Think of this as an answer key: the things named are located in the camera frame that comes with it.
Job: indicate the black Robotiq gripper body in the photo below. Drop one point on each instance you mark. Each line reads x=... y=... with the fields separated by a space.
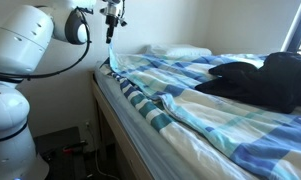
x=111 y=18

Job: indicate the blue checked duvet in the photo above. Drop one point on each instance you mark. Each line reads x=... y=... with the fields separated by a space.
x=206 y=116

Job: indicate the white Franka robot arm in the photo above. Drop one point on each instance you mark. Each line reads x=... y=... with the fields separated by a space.
x=13 y=100

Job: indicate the light blue pillow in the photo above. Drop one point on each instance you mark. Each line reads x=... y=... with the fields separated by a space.
x=180 y=50

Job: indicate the mattress with light blue sheet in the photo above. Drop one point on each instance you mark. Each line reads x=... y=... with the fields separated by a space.
x=133 y=126

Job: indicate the red and black clamp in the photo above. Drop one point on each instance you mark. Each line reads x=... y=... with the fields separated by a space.
x=75 y=146

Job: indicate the dark garment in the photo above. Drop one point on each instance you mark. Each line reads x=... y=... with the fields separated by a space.
x=266 y=83

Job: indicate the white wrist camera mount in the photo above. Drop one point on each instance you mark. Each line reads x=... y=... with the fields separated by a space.
x=120 y=20

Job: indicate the white wall outlet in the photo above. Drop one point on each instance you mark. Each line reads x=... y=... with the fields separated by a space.
x=87 y=124

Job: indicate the light wooden bed frame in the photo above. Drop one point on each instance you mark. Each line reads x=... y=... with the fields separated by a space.
x=120 y=133

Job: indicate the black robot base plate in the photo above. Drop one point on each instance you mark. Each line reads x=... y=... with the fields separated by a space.
x=63 y=160

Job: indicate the window frame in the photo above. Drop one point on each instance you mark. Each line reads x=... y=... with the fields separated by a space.
x=296 y=26

